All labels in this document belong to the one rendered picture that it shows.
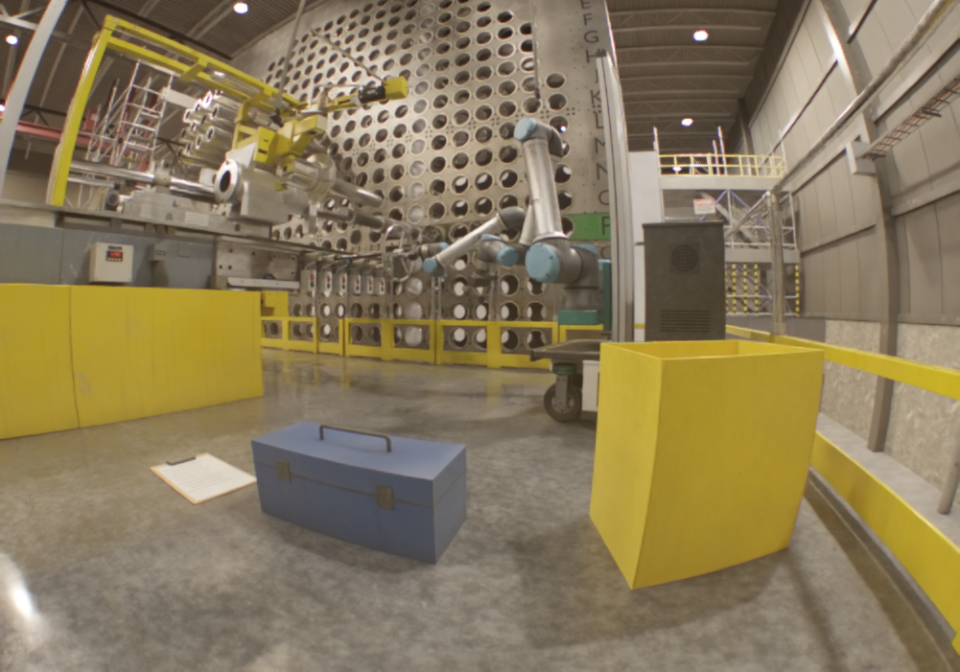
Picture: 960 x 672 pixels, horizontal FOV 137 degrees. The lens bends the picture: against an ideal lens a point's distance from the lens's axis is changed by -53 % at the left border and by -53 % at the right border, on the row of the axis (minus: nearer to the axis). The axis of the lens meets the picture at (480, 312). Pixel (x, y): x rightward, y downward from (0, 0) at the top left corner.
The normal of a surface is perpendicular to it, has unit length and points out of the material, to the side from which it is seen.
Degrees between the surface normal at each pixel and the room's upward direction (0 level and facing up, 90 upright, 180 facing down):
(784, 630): 0
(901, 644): 0
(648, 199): 90
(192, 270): 90
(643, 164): 90
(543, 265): 95
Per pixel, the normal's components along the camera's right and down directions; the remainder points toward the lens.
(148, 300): 0.92, 0.01
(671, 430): 0.02, 0.01
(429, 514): -0.27, 0.00
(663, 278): -0.49, 0.00
